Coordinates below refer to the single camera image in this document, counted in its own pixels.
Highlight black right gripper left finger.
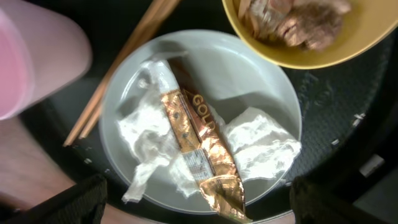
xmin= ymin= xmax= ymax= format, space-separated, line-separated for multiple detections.
xmin=6 ymin=174 xmax=108 ymax=224

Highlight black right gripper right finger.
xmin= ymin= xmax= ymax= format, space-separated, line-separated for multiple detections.
xmin=289 ymin=177 xmax=382 ymax=224

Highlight white tissue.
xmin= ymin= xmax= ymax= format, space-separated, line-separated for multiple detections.
xmin=117 ymin=52 xmax=199 ymax=203
xmin=210 ymin=107 xmax=302 ymax=182

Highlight gold snack wrapper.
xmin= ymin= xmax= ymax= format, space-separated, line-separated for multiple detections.
xmin=161 ymin=57 xmax=250 ymax=223

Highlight pink plastic cup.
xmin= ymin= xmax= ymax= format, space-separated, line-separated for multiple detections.
xmin=1 ymin=0 xmax=92 ymax=119

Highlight food scraps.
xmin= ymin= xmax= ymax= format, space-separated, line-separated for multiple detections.
xmin=238 ymin=0 xmax=351 ymax=50

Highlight yellow bowl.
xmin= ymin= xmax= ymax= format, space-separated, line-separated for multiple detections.
xmin=222 ymin=0 xmax=397 ymax=70

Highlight grey round plate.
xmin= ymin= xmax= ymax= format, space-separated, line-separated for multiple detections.
xmin=99 ymin=30 xmax=302 ymax=216

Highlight wooden chopstick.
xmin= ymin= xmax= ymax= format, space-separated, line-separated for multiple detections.
xmin=63 ymin=0 xmax=175 ymax=147
xmin=70 ymin=0 xmax=180 ymax=140

